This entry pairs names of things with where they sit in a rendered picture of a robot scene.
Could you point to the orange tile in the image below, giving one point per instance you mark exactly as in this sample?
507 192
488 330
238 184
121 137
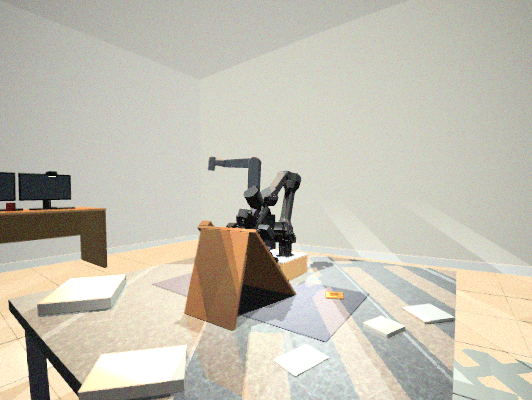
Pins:
334 295

